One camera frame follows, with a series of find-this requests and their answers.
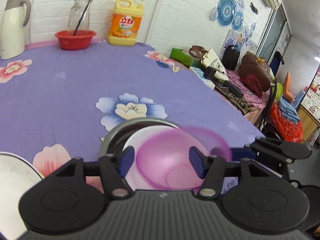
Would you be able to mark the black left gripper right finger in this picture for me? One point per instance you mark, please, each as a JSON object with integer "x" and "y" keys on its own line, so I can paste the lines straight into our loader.
{"x": 212, "y": 171}

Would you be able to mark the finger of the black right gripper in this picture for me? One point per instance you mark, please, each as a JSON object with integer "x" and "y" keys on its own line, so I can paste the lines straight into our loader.
{"x": 275, "y": 148}

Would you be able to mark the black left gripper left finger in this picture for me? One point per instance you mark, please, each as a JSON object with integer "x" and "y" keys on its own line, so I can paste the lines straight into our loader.
{"x": 112, "y": 170}

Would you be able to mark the white floral ceramic bowl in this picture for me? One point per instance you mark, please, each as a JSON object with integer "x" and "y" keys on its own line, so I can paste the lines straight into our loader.
{"x": 148, "y": 170}

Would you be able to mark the purple plastic bowl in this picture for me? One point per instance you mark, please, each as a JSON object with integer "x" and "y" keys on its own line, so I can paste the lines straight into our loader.
{"x": 175, "y": 144}

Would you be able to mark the white floral plate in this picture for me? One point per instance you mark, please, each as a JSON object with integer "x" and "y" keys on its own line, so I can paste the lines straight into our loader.
{"x": 17, "y": 177}

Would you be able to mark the stainless steel bowl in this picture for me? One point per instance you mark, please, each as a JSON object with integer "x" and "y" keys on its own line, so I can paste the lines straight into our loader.
{"x": 114, "y": 141}

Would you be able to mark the purple floral tablecloth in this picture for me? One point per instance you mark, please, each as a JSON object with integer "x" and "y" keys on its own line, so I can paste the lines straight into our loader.
{"x": 58, "y": 104}

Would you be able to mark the brown bag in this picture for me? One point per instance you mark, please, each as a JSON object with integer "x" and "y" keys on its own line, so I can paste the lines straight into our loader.
{"x": 253, "y": 65}

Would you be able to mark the beige paper bag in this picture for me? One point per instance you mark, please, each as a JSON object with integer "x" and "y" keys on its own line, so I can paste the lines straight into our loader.
{"x": 211, "y": 60}

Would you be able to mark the green box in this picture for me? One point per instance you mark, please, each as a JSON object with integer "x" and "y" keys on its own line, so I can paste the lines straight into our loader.
{"x": 182, "y": 57}

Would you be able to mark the red plastic colander basket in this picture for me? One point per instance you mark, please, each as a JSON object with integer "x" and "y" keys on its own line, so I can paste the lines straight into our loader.
{"x": 81, "y": 40}

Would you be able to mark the yellow dish soap bottle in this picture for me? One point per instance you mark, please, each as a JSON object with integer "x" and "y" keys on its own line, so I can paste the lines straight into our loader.
{"x": 125, "y": 22}

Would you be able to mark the black straw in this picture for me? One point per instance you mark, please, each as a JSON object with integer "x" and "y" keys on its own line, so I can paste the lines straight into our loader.
{"x": 82, "y": 16}

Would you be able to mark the white thermos jug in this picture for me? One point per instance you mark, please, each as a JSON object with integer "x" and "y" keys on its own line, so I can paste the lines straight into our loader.
{"x": 15, "y": 18}

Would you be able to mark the clear glass jar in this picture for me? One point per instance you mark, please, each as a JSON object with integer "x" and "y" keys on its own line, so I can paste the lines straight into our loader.
{"x": 74, "y": 15}

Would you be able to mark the blue wall decoration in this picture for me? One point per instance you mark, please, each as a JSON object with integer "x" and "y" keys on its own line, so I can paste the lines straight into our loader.
{"x": 229, "y": 13}

